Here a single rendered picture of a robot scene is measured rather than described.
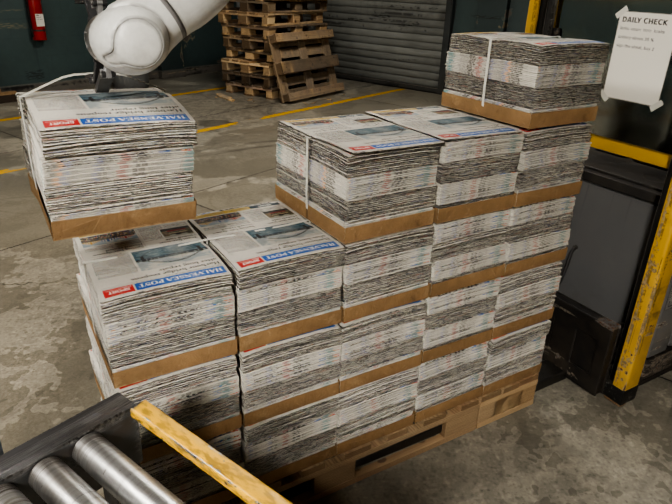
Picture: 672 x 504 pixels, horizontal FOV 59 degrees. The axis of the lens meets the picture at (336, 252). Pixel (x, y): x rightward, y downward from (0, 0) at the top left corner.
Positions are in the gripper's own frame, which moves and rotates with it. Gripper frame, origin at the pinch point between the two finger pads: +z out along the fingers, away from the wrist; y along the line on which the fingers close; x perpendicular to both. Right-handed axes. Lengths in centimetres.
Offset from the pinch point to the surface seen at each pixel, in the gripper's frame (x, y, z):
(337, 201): 50, 38, -16
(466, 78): 109, 11, 4
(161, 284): 5, 49, -18
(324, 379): 46, 87, -16
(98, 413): -15, 55, -50
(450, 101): 109, 19, 10
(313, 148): 50, 26, -4
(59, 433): -21, 55, -52
